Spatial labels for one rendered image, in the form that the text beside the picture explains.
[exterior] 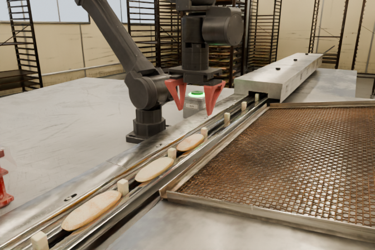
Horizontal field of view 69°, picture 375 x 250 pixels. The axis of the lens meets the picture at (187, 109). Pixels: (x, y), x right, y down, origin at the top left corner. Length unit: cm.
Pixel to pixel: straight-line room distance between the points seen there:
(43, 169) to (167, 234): 40
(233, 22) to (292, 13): 715
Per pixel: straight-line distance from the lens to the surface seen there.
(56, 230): 43
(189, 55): 56
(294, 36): 764
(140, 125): 71
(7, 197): 57
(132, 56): 72
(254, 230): 31
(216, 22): 52
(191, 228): 32
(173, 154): 56
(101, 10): 82
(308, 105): 78
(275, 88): 101
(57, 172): 64
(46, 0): 559
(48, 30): 557
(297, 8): 765
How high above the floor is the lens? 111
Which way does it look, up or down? 17 degrees down
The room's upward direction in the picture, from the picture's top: straight up
